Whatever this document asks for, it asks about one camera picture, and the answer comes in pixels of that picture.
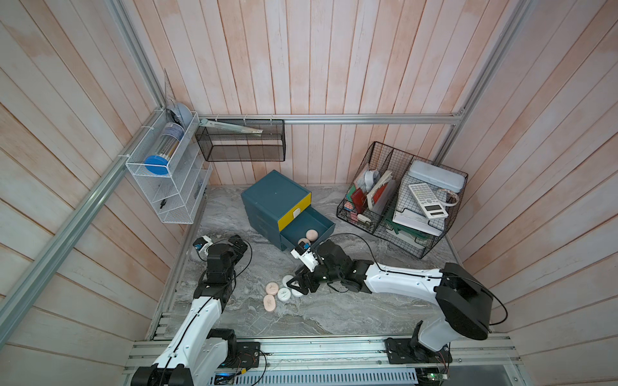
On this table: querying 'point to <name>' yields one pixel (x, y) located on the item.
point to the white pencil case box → (436, 176)
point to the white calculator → (427, 201)
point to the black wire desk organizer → (406, 203)
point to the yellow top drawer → (294, 211)
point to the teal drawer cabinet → (277, 208)
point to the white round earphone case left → (284, 294)
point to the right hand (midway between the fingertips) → (291, 278)
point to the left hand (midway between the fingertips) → (234, 244)
